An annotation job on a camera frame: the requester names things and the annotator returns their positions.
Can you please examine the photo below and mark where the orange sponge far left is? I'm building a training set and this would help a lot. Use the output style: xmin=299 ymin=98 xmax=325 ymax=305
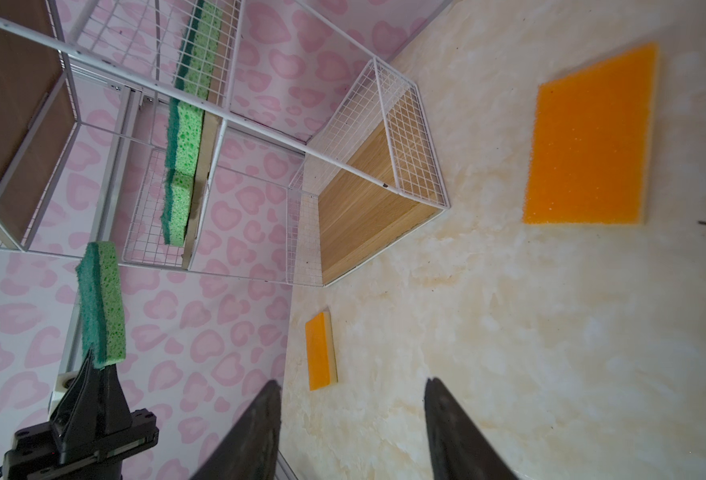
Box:
xmin=305 ymin=311 xmax=338 ymax=391

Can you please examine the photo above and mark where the orange sponge near shelf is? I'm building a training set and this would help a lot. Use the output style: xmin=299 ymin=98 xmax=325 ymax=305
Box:
xmin=522 ymin=42 xmax=659 ymax=225

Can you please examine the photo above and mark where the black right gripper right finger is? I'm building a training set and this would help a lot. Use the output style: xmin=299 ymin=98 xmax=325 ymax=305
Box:
xmin=423 ymin=378 xmax=517 ymax=480

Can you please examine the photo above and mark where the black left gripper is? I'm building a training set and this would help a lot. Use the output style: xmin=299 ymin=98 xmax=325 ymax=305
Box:
xmin=1 ymin=350 xmax=159 ymax=479

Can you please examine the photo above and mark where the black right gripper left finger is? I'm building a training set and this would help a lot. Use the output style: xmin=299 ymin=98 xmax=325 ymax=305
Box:
xmin=192 ymin=380 xmax=281 ymax=480

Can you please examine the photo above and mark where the white wire three-tier shelf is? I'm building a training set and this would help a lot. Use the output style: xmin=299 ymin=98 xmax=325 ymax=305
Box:
xmin=0 ymin=1 xmax=450 ymax=287

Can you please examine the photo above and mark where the green scouring pad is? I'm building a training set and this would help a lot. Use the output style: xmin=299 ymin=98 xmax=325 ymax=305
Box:
xmin=175 ymin=0 xmax=222 ymax=100
xmin=161 ymin=99 xmax=204 ymax=247
xmin=76 ymin=241 xmax=126 ymax=369

